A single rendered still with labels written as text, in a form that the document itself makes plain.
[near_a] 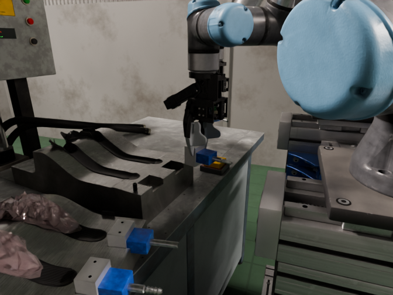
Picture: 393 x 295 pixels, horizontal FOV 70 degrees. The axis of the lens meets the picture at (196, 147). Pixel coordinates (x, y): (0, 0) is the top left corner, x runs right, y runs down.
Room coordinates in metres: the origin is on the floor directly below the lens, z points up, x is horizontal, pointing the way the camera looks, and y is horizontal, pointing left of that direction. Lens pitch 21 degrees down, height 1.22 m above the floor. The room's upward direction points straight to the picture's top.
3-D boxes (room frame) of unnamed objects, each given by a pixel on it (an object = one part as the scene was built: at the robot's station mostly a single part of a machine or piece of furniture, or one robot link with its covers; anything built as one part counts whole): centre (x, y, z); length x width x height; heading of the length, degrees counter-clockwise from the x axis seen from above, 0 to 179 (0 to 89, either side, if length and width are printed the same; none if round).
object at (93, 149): (0.79, 0.29, 0.87); 0.50 x 0.26 x 0.14; 63
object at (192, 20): (0.70, -0.02, 1.25); 0.09 x 0.08 x 0.11; 22
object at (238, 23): (0.61, -0.07, 1.25); 0.11 x 0.11 x 0.08; 22
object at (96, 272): (0.34, 0.12, 0.85); 0.13 x 0.05 x 0.05; 80
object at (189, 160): (0.69, -0.04, 0.93); 0.13 x 0.05 x 0.05; 56
